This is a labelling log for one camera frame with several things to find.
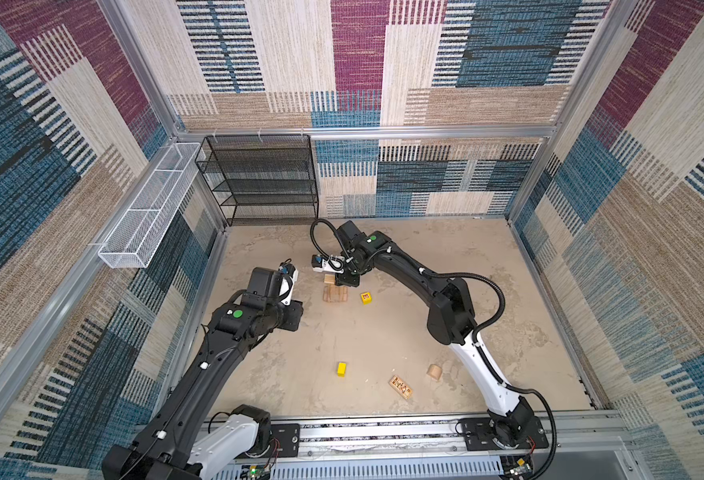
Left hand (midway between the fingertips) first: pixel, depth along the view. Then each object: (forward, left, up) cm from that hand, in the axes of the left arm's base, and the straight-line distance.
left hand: (294, 304), depth 77 cm
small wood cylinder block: (-12, -37, -18) cm, 43 cm away
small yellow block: (-11, -11, -16) cm, 23 cm away
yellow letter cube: (+11, -19, -16) cm, 27 cm away
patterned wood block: (-15, -27, -17) cm, 35 cm away
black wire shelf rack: (+50, +17, +1) cm, 53 cm away
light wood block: (+14, -8, -10) cm, 19 cm away
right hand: (+16, -12, -11) cm, 22 cm away
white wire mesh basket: (+12, +36, +15) cm, 40 cm away
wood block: (+11, -9, -13) cm, 20 cm away
